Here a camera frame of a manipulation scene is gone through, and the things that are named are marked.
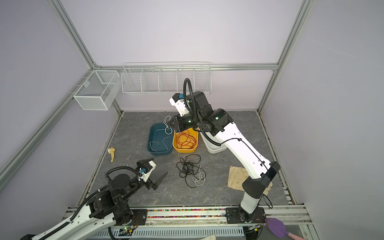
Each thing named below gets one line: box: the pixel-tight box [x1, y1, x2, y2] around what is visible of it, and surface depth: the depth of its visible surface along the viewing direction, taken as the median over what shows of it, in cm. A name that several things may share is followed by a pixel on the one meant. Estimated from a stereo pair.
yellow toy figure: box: [107, 147, 116, 163], surface depth 98 cm
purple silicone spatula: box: [265, 217, 305, 240], surface depth 72 cm
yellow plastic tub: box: [172, 127, 199, 153], surface depth 104 cm
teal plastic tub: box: [147, 123, 173, 156], surface depth 102 cm
